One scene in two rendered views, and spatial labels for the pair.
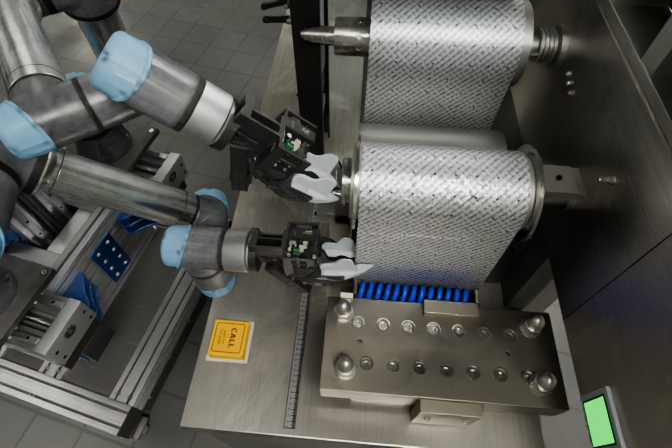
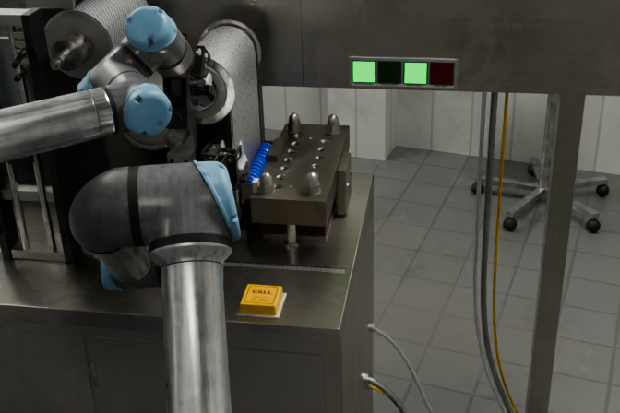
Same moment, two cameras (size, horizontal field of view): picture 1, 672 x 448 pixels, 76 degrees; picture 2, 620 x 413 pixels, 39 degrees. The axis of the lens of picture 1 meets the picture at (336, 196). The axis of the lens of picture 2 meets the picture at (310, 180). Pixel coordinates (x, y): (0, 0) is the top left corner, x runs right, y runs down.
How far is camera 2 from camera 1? 1.61 m
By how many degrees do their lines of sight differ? 65
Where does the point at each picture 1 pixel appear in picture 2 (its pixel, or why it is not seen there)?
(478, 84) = not seen: hidden behind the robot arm
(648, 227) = not seen: outside the picture
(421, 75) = not seen: hidden behind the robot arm
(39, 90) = (127, 80)
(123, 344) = not seen: outside the picture
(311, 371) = (299, 260)
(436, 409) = (344, 166)
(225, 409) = (327, 304)
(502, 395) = (338, 142)
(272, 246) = (222, 159)
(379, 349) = (300, 179)
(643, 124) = not seen: outside the picture
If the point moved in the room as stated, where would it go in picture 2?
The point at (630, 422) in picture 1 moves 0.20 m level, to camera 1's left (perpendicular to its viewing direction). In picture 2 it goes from (367, 48) to (364, 77)
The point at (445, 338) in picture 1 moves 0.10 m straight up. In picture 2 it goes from (296, 156) to (294, 115)
